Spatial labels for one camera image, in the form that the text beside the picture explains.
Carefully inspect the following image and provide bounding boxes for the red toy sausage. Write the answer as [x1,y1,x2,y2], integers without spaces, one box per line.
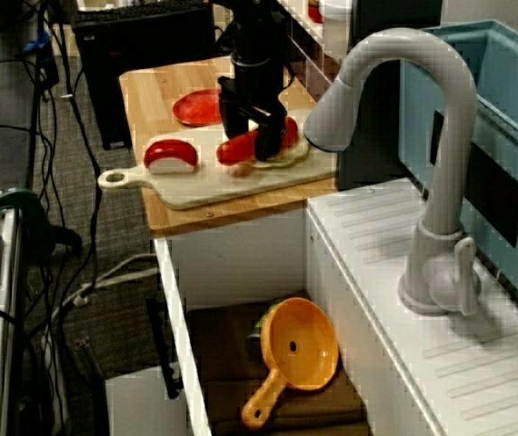
[216,116,299,167]

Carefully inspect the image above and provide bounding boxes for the white toy sink unit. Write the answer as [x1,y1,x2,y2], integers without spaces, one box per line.
[153,176,518,436]

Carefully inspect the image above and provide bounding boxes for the cream flower-shaped plate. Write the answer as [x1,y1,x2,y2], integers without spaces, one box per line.
[249,135,310,170]

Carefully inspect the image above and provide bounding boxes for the grey cable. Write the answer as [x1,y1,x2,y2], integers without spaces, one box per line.
[52,253,160,322]

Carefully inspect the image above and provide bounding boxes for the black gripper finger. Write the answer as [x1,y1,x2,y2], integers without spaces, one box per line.
[219,93,255,140]
[254,111,288,161]

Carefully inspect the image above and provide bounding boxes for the black tape strip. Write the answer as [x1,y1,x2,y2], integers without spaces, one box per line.
[429,111,518,249]

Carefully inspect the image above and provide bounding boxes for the red and white toy sushi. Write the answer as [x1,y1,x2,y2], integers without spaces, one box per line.
[144,139,199,176]

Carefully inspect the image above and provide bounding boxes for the white cup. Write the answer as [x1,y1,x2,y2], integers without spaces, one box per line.
[320,0,354,24]

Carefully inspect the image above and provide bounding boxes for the green toy can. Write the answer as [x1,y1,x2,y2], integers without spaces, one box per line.
[245,308,272,346]

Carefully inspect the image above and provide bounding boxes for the orange toy strainer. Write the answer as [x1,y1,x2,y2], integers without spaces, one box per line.
[240,297,340,431]

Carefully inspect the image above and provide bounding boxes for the beige cutting board with handle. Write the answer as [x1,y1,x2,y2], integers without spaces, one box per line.
[97,106,340,211]

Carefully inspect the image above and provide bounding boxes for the grey toy faucet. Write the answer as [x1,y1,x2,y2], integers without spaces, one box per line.
[303,27,485,317]

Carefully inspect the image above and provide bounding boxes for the red round plate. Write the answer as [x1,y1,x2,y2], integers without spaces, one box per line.
[172,88,224,127]

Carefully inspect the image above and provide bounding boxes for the blue plug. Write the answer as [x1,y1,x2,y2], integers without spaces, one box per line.
[22,30,49,54]

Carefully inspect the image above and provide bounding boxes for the dark kitchen post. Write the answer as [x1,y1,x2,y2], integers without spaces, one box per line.
[336,0,443,193]

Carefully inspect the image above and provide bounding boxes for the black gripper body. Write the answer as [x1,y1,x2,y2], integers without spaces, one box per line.
[216,63,290,122]

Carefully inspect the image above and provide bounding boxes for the brown cloth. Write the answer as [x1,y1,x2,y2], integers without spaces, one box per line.
[185,290,369,436]

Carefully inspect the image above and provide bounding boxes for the black power adapter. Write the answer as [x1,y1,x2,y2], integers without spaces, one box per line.
[35,43,61,90]

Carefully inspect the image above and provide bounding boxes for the dark tile backsplash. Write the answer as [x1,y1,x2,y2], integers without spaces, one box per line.
[285,0,349,101]

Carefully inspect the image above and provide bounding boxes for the black cabinet handle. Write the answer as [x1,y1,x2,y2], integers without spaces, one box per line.
[144,294,185,401]

